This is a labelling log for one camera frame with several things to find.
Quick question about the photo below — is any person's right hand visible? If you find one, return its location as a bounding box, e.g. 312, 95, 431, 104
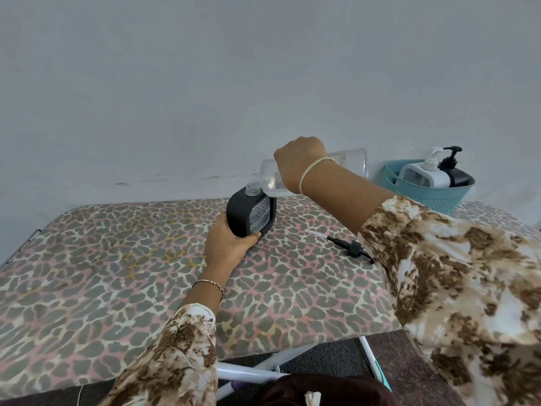
273, 136, 331, 195

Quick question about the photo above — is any person's left hand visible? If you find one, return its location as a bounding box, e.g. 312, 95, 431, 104
204, 211, 262, 273

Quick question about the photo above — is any tall clear plastic bottle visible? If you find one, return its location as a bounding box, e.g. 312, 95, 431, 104
246, 147, 370, 198

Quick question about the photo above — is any short black pump head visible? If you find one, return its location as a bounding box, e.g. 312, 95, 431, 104
304, 228, 376, 265
438, 145, 464, 171

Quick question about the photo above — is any white soap dispenser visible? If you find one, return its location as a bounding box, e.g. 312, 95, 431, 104
398, 147, 452, 189

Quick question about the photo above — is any teal plastic basket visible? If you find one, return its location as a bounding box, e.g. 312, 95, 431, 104
379, 159, 476, 217

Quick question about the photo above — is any black square soap dispenser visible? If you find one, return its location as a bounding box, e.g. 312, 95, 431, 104
437, 145, 471, 188

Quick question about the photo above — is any person's right forearm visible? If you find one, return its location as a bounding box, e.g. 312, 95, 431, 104
300, 157, 541, 406

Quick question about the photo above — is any person's left forearm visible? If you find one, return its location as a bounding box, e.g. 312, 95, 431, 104
98, 266, 232, 406

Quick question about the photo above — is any person's dark maroon garment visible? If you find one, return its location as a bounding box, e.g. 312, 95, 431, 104
253, 372, 403, 406

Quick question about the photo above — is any white wrist band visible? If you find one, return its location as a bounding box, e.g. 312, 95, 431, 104
298, 156, 339, 197

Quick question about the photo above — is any leopard print ironing board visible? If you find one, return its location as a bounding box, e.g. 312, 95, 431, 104
0, 194, 541, 399

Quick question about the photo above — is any gold bracelet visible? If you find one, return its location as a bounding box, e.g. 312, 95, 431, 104
190, 279, 225, 301

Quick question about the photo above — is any white ironing board leg frame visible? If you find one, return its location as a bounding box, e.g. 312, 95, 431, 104
215, 335, 394, 401

